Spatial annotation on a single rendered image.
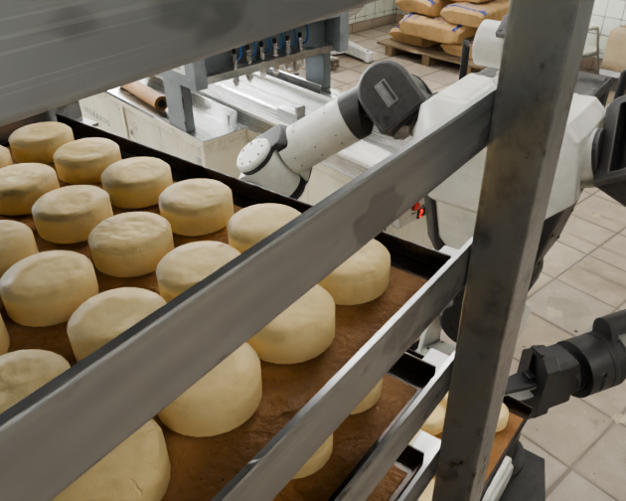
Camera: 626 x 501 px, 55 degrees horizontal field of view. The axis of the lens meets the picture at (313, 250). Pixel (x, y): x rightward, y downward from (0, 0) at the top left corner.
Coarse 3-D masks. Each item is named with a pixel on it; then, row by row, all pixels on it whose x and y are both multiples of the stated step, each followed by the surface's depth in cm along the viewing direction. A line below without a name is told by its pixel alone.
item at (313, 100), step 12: (252, 84) 263; (264, 84) 257; (276, 84) 251; (288, 84) 246; (288, 96) 248; (300, 96) 242; (312, 96) 236; (324, 96) 234; (312, 108) 239; (372, 132) 219
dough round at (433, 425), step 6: (438, 408) 84; (432, 414) 83; (438, 414) 83; (444, 414) 83; (426, 420) 82; (432, 420) 82; (438, 420) 82; (426, 426) 81; (432, 426) 81; (438, 426) 81; (432, 432) 82; (438, 432) 82
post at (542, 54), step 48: (528, 0) 27; (576, 0) 26; (528, 48) 28; (576, 48) 28; (528, 96) 29; (528, 144) 30; (480, 192) 33; (528, 192) 31; (480, 240) 34; (528, 240) 33; (480, 288) 36; (528, 288) 37; (480, 336) 37; (480, 384) 39; (480, 432) 41; (480, 480) 46
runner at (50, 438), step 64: (448, 128) 27; (384, 192) 24; (256, 256) 18; (320, 256) 21; (192, 320) 17; (256, 320) 19; (64, 384) 14; (128, 384) 15; (192, 384) 18; (0, 448) 13; (64, 448) 14
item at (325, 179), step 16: (368, 144) 211; (384, 144) 211; (400, 144) 210; (320, 176) 202; (336, 176) 196; (352, 176) 191; (304, 192) 213; (320, 192) 206; (416, 224) 202; (416, 240) 206
